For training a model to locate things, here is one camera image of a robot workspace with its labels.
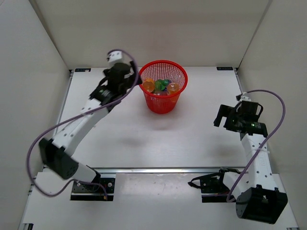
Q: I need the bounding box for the orange juice bottle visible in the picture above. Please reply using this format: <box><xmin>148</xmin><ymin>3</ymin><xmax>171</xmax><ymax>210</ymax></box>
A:
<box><xmin>142</xmin><ymin>78</ymin><xmax>155</xmax><ymax>92</ymax></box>

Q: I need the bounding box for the green plastic bottle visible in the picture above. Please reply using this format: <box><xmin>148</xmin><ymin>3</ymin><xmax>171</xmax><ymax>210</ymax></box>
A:
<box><xmin>154</xmin><ymin>79</ymin><xmax>169</xmax><ymax>91</ymax></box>

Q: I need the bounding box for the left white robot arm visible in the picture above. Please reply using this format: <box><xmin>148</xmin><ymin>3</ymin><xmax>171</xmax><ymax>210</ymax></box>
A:
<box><xmin>38</xmin><ymin>61</ymin><xmax>141</xmax><ymax>192</ymax></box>

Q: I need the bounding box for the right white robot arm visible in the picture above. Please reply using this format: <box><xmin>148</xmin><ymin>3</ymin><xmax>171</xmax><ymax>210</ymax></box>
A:
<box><xmin>213</xmin><ymin>100</ymin><xmax>288</xmax><ymax>224</ymax></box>

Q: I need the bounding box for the red plastic mesh basket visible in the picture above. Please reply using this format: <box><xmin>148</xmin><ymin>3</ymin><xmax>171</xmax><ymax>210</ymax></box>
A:
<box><xmin>139</xmin><ymin>60</ymin><xmax>188</xmax><ymax>114</ymax></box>

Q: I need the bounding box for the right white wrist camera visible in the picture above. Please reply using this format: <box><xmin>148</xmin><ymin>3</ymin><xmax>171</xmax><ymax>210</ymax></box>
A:
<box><xmin>236</xmin><ymin>92</ymin><xmax>251</xmax><ymax>102</ymax></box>

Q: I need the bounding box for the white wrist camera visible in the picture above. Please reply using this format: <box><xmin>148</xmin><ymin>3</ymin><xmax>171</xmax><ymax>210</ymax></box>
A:
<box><xmin>107</xmin><ymin>50</ymin><xmax>123</xmax><ymax>65</ymax></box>
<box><xmin>236</xmin><ymin>92</ymin><xmax>251</xmax><ymax>102</ymax></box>

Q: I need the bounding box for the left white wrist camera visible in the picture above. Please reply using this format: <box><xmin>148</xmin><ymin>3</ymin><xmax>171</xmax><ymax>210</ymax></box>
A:
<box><xmin>107</xmin><ymin>50</ymin><xmax>123</xmax><ymax>65</ymax></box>

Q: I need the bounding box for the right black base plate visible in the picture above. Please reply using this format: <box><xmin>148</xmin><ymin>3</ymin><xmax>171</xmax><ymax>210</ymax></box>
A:
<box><xmin>188</xmin><ymin>167</ymin><xmax>240</xmax><ymax>203</ymax></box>

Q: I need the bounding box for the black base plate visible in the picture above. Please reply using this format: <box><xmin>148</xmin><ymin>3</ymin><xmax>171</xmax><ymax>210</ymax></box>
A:
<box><xmin>188</xmin><ymin>167</ymin><xmax>240</xmax><ymax>203</ymax></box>
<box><xmin>70</xmin><ymin>174</ymin><xmax>116</xmax><ymax>201</ymax></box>

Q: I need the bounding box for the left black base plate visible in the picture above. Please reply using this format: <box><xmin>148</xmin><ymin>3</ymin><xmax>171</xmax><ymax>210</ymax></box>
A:
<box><xmin>70</xmin><ymin>174</ymin><xmax>116</xmax><ymax>201</ymax></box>

